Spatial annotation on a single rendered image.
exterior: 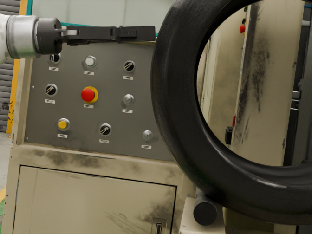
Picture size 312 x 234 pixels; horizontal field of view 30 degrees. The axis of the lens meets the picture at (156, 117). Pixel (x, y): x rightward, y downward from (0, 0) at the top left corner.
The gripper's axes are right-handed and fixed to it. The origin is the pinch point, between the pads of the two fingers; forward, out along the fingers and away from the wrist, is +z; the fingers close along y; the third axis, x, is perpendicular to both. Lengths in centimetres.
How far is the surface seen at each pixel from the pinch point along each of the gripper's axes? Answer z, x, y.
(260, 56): 27.1, 3.7, 26.4
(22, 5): -300, -144, 866
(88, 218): -22, 49, 51
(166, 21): 6.5, -1.4, -8.0
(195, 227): 11.3, 38.2, -7.3
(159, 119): 4.6, 17.2, -7.9
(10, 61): -326, -48, 874
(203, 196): 12.8, 32.7, -4.6
